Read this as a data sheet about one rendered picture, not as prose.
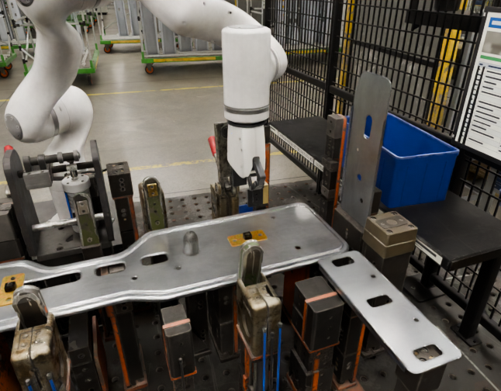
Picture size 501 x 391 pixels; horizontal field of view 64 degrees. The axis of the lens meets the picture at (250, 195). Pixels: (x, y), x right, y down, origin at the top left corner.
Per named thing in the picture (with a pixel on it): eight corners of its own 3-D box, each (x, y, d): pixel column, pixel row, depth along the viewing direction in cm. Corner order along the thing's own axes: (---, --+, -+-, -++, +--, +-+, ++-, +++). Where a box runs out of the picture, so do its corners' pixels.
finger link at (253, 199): (247, 175, 76) (247, 205, 79) (252, 182, 74) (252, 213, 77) (262, 173, 77) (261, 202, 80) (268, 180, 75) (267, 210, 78)
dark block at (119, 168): (133, 313, 109) (107, 174, 89) (130, 296, 115) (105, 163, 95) (152, 309, 111) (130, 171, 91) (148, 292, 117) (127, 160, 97)
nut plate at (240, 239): (232, 247, 86) (232, 242, 85) (226, 237, 89) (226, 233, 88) (267, 239, 88) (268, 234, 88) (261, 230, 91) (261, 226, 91)
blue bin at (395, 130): (388, 209, 94) (398, 157, 88) (332, 158, 120) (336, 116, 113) (448, 200, 98) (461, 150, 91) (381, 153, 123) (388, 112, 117)
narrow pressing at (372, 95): (365, 231, 91) (391, 79, 75) (338, 207, 100) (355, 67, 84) (367, 230, 91) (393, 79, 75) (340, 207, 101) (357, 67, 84)
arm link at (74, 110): (36, 174, 119) (8, 95, 106) (86, 150, 132) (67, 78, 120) (61, 184, 114) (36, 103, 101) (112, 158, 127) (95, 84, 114)
